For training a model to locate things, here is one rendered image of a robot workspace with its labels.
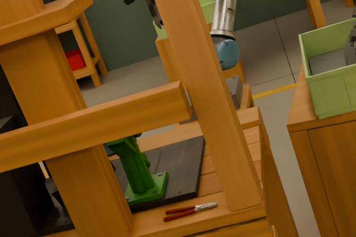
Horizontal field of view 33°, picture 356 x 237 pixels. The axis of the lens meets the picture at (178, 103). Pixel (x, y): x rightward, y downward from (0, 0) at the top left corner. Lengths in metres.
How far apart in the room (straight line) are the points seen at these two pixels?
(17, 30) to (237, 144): 0.62
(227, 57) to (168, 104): 0.90
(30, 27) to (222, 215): 0.70
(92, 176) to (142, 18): 6.07
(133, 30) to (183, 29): 6.23
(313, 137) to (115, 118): 1.01
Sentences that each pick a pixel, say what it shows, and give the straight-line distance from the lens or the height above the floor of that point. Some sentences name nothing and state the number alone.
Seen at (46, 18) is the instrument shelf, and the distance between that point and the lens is 1.49.
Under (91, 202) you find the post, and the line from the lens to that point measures 1.69.
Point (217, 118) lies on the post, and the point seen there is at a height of 1.15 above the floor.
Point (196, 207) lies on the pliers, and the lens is 1.72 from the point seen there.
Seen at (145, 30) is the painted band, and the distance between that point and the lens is 7.67.
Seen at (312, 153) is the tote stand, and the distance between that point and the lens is 2.35.
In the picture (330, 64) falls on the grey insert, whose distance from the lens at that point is 2.64.
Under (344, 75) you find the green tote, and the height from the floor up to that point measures 0.93.
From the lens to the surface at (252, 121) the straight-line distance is 2.13.
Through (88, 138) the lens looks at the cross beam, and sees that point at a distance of 1.55.
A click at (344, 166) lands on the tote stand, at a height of 0.57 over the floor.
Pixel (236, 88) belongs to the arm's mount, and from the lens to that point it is 2.48.
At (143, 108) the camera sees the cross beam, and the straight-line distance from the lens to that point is 1.49.
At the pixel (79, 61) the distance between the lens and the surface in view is 7.35.
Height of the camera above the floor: 1.67
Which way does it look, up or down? 17 degrees down
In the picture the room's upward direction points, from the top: 20 degrees counter-clockwise
